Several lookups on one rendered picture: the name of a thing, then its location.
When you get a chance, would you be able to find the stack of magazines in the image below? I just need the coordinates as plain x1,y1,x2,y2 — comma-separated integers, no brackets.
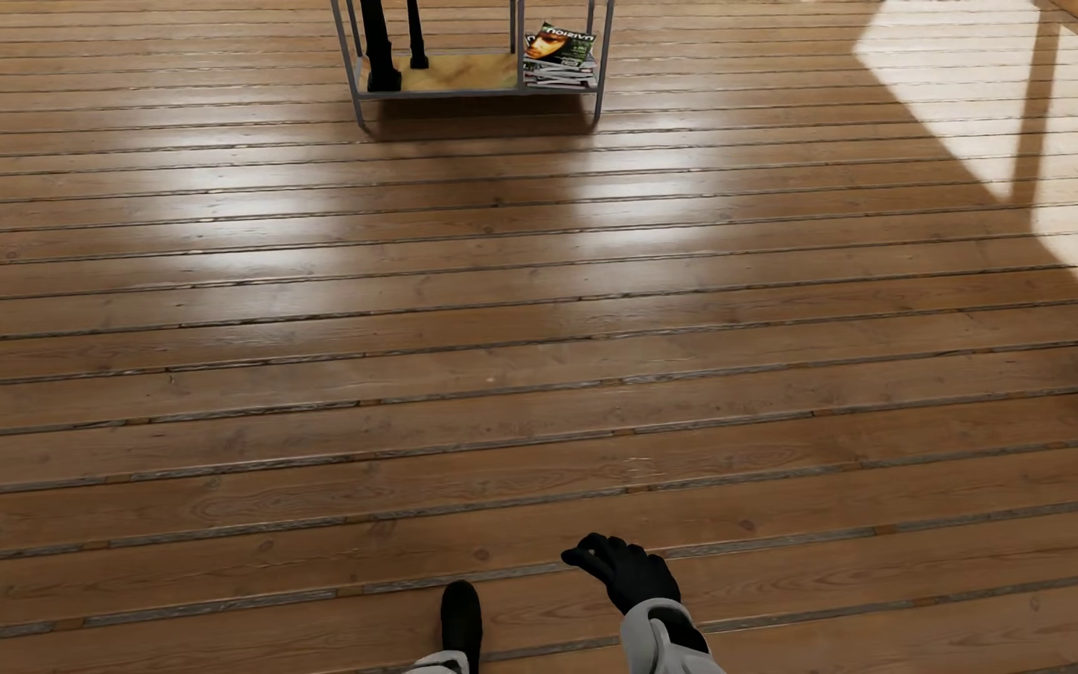
522,21,599,91

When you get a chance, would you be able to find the black left robot foot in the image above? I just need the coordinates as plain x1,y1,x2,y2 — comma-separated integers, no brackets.
440,579,484,674

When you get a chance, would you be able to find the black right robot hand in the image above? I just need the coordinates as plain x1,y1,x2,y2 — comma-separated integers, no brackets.
560,532,682,616

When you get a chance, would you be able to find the grey metal shelf unit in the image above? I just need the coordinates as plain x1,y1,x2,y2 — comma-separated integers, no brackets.
329,0,617,130

